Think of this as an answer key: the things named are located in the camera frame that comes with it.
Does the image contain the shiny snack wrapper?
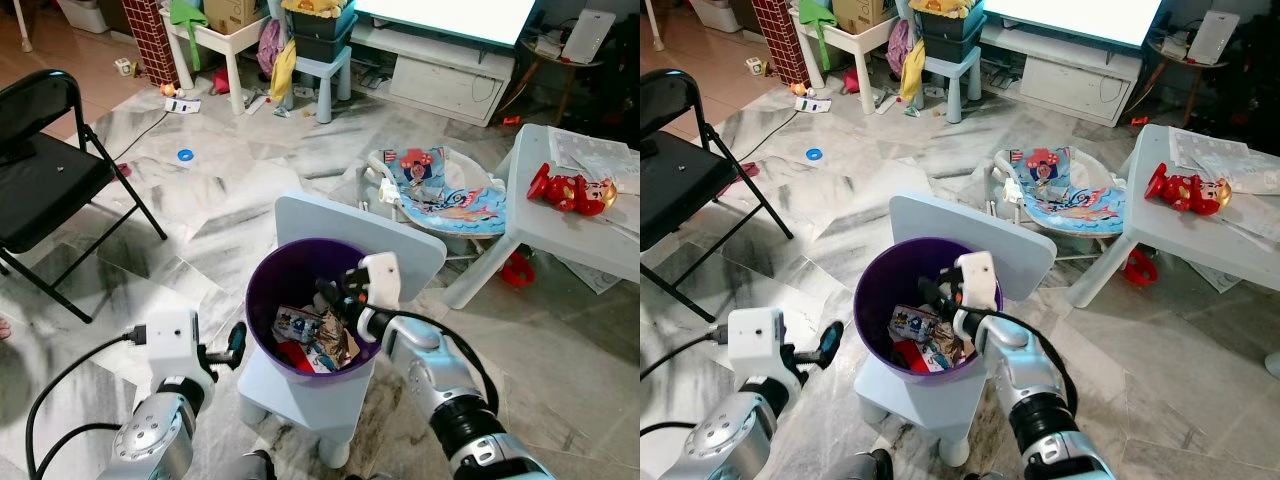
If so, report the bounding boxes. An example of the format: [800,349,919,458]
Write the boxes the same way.
[318,310,362,369]
[928,313,967,369]

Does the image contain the purple rubbish bin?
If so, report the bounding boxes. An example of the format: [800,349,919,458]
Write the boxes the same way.
[853,237,991,377]
[245,238,386,377]

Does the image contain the blue printed snack packet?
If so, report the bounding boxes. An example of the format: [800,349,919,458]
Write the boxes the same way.
[275,305,327,347]
[888,305,937,347]

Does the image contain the pale blue child chair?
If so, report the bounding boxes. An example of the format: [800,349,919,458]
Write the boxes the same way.
[238,192,448,469]
[855,192,1056,467]

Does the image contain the colourful baby bouncer seat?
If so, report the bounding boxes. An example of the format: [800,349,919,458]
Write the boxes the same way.
[985,147,1130,239]
[360,147,509,239]

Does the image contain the red plastic floor item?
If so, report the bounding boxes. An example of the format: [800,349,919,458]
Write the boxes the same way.
[1123,250,1159,287]
[500,250,535,289]

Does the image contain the small white plastic table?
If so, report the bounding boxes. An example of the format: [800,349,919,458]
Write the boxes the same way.
[445,125,641,311]
[1070,125,1280,309]

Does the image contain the yellow cloth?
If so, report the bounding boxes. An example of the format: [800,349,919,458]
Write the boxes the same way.
[899,40,927,102]
[270,40,299,102]

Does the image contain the pale blue plastic stool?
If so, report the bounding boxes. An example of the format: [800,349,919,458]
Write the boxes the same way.
[922,45,982,125]
[293,45,354,125]

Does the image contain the black folding chair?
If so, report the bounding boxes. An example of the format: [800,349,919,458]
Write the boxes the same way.
[0,70,169,324]
[640,68,795,322]

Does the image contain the white television cabinet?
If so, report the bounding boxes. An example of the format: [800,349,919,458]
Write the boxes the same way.
[350,18,531,127]
[980,20,1147,127]

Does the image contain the red toy figure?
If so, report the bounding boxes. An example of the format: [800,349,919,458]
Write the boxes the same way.
[527,163,617,217]
[1145,162,1234,217]

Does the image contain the pink bag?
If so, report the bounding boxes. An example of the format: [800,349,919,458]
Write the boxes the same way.
[887,18,914,80]
[257,18,285,80]

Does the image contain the black stacked storage boxes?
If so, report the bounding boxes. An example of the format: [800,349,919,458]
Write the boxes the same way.
[285,8,359,64]
[915,8,989,64]

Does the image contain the white side table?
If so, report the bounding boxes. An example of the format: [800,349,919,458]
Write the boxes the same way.
[160,10,271,117]
[790,10,901,115]

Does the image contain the white paper sheets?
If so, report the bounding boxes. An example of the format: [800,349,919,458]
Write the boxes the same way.
[550,130,641,197]
[1170,130,1280,197]

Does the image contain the brown cardboard box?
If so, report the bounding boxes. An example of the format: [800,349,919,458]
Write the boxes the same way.
[205,0,261,36]
[833,0,891,36]

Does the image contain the red brick pattern box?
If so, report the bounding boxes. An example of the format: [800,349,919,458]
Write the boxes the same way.
[125,0,182,89]
[752,0,810,89]

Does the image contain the green cloth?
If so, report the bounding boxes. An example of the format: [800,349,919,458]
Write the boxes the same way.
[797,0,839,71]
[168,0,209,71]

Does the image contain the bright television screen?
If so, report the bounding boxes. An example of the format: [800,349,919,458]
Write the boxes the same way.
[985,0,1167,47]
[355,0,542,47]

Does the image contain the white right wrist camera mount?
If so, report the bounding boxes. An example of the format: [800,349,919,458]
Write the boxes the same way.
[357,252,404,313]
[955,251,1002,313]

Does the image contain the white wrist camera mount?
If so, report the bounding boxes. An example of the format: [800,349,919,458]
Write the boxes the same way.
[955,251,1002,313]
[728,308,802,387]
[145,310,217,387]
[357,252,404,313]

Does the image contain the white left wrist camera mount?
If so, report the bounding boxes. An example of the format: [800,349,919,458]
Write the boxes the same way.
[728,308,802,387]
[145,310,217,387]

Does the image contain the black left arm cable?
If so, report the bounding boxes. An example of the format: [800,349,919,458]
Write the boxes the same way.
[640,325,736,441]
[25,327,151,480]

